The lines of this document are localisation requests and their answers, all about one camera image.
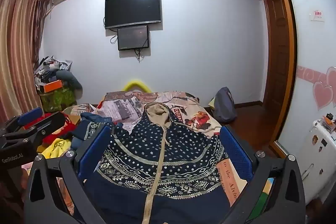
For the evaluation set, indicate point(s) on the small black monitor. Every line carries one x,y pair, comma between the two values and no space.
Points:
133,37

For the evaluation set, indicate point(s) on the white red door sticker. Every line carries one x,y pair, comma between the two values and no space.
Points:
318,15

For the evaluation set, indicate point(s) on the orange box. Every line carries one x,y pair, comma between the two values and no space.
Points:
52,86

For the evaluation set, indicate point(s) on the navy patterned hoodie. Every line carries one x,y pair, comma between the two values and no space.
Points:
183,161

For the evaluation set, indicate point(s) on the red garment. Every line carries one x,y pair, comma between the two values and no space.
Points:
59,134

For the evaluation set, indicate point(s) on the pile of household clutter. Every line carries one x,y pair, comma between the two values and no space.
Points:
48,66

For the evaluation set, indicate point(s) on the striped pink curtain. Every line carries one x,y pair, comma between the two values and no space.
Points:
15,43

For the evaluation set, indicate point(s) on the green patterned box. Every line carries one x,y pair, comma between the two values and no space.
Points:
56,100

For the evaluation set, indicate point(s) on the grey cushion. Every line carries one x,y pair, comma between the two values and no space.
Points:
69,77

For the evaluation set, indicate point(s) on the yellow garment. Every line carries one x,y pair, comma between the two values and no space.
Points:
57,148

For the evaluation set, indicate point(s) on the yellow foam tube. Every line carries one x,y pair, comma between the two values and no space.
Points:
136,82

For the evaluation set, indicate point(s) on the wooden door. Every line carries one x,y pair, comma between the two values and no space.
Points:
275,56

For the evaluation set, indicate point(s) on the grey blue backpack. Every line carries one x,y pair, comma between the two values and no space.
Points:
223,106

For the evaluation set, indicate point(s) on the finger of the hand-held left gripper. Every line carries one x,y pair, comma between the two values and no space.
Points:
50,123
30,116

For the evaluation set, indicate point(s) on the large black television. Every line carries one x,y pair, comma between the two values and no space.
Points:
132,10

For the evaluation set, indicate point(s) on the white refrigerator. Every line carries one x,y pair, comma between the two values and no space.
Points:
320,161

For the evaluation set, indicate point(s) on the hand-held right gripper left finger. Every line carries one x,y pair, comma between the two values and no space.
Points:
94,150

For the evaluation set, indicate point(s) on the printed blanket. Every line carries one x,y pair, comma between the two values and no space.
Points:
183,106

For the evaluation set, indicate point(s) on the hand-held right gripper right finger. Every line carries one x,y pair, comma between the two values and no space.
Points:
236,150

